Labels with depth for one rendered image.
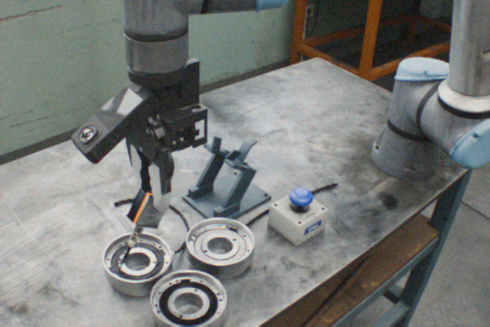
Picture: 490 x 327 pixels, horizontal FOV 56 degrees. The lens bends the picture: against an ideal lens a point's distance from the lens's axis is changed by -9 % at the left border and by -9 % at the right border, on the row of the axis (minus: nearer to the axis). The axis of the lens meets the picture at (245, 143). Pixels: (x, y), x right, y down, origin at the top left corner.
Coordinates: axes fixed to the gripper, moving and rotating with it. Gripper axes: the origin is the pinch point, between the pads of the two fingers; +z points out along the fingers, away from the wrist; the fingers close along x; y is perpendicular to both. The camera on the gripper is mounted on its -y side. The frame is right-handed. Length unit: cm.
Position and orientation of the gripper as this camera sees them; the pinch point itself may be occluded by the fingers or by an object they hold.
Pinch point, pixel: (150, 201)
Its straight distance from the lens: 70.0
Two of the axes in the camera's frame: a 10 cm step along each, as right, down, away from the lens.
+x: -6.6, -4.3, 6.1
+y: 7.5, -3.4, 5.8
